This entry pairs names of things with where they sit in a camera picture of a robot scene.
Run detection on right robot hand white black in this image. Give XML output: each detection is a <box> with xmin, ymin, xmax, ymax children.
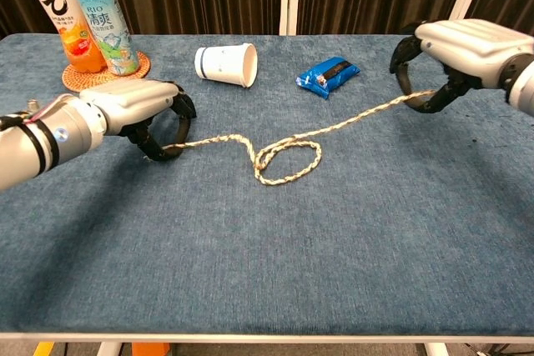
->
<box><xmin>389</xmin><ymin>18</ymin><xmax>534</xmax><ymax>115</ymax></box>

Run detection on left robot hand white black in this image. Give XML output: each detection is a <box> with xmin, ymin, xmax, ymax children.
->
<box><xmin>78</xmin><ymin>78</ymin><xmax>198</xmax><ymax>162</ymax></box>

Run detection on beige twisted rope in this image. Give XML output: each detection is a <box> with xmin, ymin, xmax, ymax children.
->
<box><xmin>144</xmin><ymin>88</ymin><xmax>439</xmax><ymax>188</ymax></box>

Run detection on orange woven round coaster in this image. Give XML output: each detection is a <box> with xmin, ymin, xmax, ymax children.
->
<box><xmin>61</xmin><ymin>50</ymin><xmax>151</xmax><ymax>93</ymax></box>

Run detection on light blue drink can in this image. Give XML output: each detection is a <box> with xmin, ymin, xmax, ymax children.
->
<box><xmin>74</xmin><ymin>0</ymin><xmax>141</xmax><ymax>78</ymax></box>

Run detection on white paper cup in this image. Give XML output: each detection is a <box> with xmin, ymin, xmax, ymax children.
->
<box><xmin>194</xmin><ymin>42</ymin><xmax>259</xmax><ymax>89</ymax></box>

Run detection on orange drink plastic bottle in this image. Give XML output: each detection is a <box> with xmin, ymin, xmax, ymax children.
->
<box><xmin>28</xmin><ymin>0</ymin><xmax>108</xmax><ymax>74</ymax></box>

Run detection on blue snack packet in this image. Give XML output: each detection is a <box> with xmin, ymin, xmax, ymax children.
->
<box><xmin>295</xmin><ymin>56</ymin><xmax>360</xmax><ymax>101</ymax></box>

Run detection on blue table cloth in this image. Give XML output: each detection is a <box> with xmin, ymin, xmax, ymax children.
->
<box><xmin>0</xmin><ymin>33</ymin><xmax>534</xmax><ymax>337</ymax></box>

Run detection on thin left arm wires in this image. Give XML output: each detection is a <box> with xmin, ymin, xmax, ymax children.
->
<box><xmin>23</xmin><ymin>95</ymin><xmax>83</xmax><ymax>126</ymax></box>

